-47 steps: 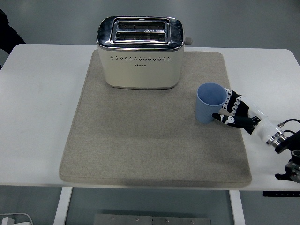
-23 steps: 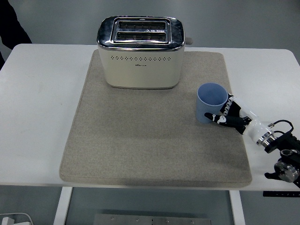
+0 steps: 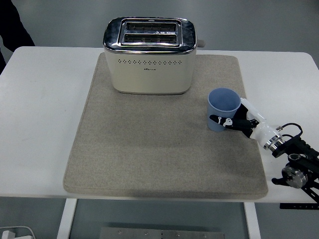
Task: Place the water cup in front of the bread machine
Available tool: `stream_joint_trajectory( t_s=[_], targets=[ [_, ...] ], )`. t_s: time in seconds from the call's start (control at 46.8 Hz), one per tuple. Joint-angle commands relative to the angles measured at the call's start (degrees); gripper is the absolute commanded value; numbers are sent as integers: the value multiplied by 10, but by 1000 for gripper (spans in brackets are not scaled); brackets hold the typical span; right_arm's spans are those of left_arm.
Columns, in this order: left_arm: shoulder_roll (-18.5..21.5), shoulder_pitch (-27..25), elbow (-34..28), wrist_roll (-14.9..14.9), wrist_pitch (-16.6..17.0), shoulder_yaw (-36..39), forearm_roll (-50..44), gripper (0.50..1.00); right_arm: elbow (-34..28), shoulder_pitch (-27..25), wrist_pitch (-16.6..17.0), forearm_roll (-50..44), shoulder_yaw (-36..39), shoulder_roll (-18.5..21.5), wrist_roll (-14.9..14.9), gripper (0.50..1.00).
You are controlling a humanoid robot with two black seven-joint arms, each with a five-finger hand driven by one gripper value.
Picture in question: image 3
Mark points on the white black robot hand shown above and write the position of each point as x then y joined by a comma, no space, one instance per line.
261,127

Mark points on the light blue ribbed cup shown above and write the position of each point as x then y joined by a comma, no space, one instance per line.
220,104

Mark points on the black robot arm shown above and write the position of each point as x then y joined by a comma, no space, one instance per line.
299,149

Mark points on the white table leg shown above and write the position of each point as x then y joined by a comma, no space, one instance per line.
252,221
66,219

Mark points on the beige felt table mat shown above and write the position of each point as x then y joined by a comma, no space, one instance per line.
149,149

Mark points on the cream chrome two-slot toaster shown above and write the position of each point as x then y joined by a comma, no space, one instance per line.
149,77

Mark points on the grey metal plate with screws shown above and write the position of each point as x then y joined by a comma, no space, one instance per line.
162,234

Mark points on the person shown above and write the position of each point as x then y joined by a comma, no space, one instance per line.
12,25

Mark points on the white power adapter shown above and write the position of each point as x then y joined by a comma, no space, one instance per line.
6,235

